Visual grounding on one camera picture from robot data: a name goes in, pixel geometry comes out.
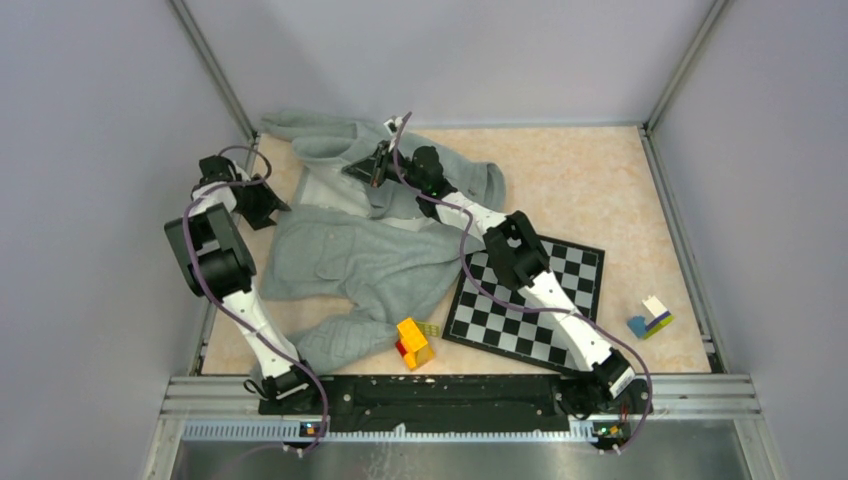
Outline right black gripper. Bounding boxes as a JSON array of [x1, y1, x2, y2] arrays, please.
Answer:
[[343, 143, 425, 193]]

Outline grey zip jacket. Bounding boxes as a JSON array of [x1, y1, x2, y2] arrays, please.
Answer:
[[260, 109, 484, 375]]

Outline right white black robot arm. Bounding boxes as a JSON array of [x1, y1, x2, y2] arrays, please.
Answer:
[[342, 141, 647, 419]]

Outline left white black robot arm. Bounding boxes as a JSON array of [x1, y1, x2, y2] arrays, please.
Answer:
[[164, 153, 321, 414]]

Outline black white checkerboard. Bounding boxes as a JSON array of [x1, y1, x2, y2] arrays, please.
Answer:
[[442, 237, 605, 373]]

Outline yellow red toy block stack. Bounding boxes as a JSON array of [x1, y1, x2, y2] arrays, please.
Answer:
[[395, 317, 442, 371]]

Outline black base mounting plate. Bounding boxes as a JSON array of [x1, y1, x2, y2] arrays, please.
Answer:
[[258, 374, 653, 433]]

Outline blue white green toy blocks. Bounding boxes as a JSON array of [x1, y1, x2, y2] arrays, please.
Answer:
[[627, 296, 675, 340]]

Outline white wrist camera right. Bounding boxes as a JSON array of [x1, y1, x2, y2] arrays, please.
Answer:
[[383, 117, 405, 137]]

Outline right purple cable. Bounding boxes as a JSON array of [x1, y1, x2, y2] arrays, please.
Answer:
[[392, 110, 654, 456]]

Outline aluminium front frame rail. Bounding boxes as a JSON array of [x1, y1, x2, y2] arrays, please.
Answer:
[[144, 374, 777, 479]]

